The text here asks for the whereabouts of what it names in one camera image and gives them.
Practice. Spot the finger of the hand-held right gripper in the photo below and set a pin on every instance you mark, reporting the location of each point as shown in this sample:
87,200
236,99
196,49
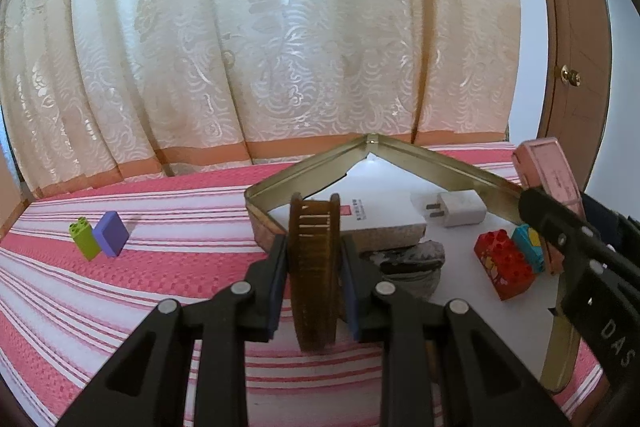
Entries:
602,217
550,217

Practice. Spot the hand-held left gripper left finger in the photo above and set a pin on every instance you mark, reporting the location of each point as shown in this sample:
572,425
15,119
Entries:
277,287

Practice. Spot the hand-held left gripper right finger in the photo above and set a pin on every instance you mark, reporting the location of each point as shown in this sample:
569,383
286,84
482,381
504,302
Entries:
350,292

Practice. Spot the blue printed toy block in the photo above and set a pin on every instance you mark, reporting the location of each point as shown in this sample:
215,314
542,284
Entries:
527,244

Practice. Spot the brown wooden comb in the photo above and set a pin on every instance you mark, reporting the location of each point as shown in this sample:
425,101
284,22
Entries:
315,282

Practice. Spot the pink rectangular box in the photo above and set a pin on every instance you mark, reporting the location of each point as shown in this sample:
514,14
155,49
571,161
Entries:
545,167

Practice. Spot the white box with cork base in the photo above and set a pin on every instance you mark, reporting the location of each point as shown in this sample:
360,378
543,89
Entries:
380,219

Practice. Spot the white charger plug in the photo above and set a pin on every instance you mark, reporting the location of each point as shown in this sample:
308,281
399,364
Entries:
462,207

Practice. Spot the gold metal tin box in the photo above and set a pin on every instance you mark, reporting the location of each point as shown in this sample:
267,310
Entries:
300,179

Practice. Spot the red toy brick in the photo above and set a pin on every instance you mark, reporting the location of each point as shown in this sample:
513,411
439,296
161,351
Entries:
505,264

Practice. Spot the brass door knob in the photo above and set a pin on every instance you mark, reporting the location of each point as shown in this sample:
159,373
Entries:
570,76

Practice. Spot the pink striped bed sheet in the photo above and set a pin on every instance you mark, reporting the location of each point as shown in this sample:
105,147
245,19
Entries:
125,317

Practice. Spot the purple block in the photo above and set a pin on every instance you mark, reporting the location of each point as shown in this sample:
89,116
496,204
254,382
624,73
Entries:
112,234

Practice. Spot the green toy brick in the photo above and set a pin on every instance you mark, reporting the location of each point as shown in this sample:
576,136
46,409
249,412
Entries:
86,239

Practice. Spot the brown wooden door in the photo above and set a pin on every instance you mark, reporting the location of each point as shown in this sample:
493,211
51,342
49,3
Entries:
575,7

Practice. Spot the cream patterned curtain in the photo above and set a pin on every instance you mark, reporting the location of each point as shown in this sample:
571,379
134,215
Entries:
250,32

